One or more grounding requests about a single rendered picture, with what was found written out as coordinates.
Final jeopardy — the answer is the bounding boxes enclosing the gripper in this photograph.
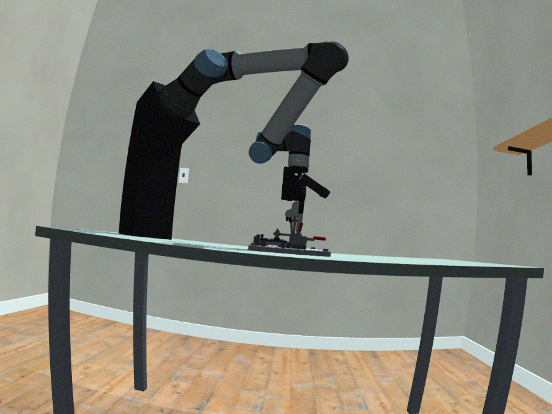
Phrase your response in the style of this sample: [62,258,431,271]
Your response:
[281,166,308,230]

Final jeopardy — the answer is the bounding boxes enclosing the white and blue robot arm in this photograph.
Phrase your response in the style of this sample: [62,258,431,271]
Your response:
[160,42,349,168]

